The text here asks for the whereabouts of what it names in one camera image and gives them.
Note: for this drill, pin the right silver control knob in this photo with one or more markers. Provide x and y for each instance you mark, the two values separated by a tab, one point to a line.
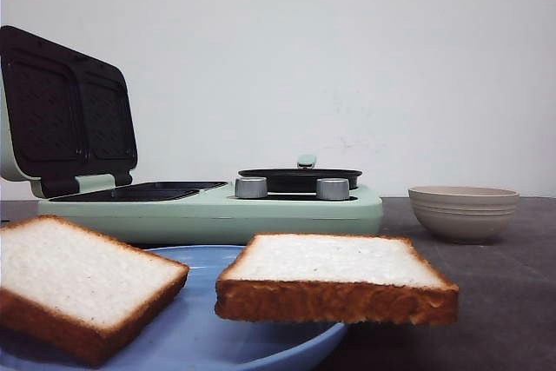
332	189

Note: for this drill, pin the beige ribbed ceramic bowl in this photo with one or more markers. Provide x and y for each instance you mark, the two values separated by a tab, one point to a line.
463	214

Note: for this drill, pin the blue round plate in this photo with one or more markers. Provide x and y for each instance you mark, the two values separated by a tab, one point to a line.
189	335

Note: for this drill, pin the silver control knob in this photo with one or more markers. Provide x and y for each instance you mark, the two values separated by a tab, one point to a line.
251	187
332	189

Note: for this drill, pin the mint green sandwich maker lid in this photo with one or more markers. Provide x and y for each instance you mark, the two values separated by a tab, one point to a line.
65	117

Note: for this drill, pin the left silver control knob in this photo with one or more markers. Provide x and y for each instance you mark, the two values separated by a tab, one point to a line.
251	187

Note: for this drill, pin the black round frying pan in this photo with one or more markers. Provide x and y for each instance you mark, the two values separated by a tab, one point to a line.
302	178

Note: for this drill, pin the mint green breakfast maker base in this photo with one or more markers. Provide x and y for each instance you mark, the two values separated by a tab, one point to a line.
210	213

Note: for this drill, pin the grey table cloth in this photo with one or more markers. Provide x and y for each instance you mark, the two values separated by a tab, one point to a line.
506	302

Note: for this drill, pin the white bread slice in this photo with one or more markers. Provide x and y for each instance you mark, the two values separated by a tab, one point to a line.
78	290
336	278

